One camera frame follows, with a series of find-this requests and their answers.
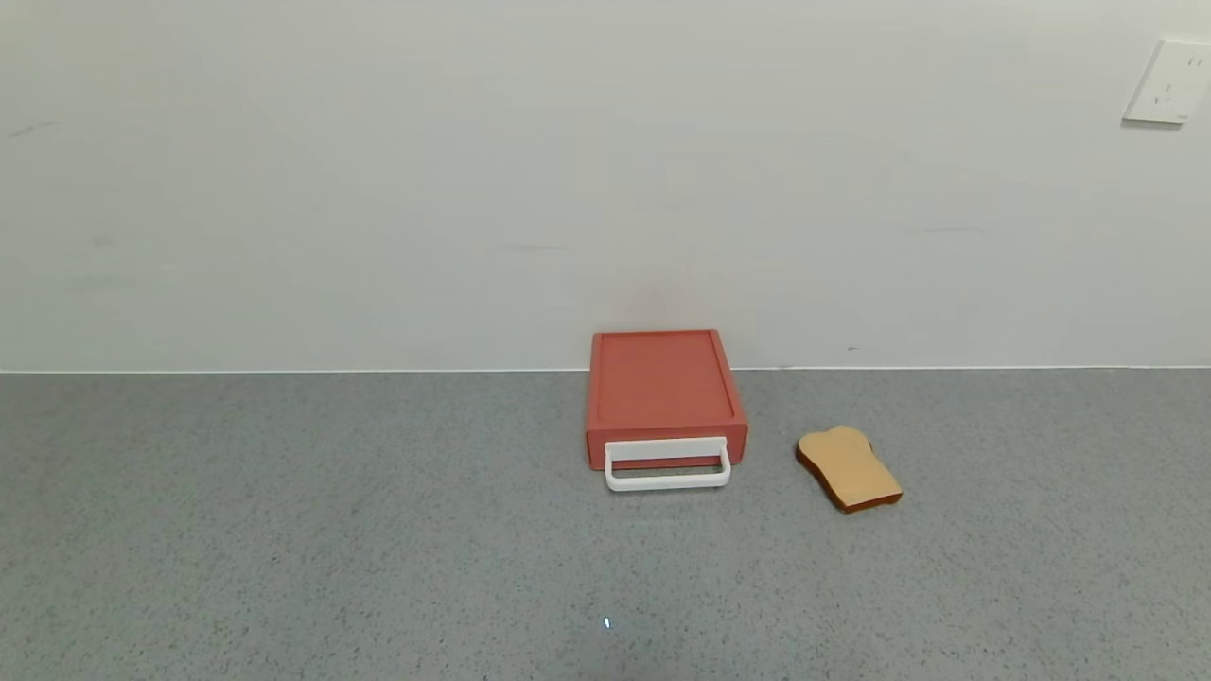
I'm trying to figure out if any red drawer housing box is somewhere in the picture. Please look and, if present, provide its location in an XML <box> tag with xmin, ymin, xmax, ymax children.
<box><xmin>585</xmin><ymin>329</ymin><xmax>748</xmax><ymax>471</ymax></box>

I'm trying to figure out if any toast bread slice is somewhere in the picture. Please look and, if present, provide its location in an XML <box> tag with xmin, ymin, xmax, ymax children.
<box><xmin>795</xmin><ymin>425</ymin><xmax>904</xmax><ymax>515</ymax></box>

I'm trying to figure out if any white wall socket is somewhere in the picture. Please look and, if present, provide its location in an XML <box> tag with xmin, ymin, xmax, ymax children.
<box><xmin>1122</xmin><ymin>39</ymin><xmax>1211</xmax><ymax>127</ymax></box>

